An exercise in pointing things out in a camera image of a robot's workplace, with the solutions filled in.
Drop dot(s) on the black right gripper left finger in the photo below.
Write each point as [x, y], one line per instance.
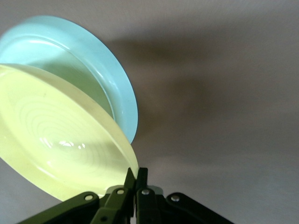
[116, 205]

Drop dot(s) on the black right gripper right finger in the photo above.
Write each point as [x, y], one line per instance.
[149, 207]

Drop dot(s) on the yellow plate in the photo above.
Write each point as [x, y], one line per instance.
[58, 140]

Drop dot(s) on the pale green plate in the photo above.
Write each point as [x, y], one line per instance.
[93, 58]

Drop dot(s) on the brown table cover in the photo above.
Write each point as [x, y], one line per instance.
[210, 93]

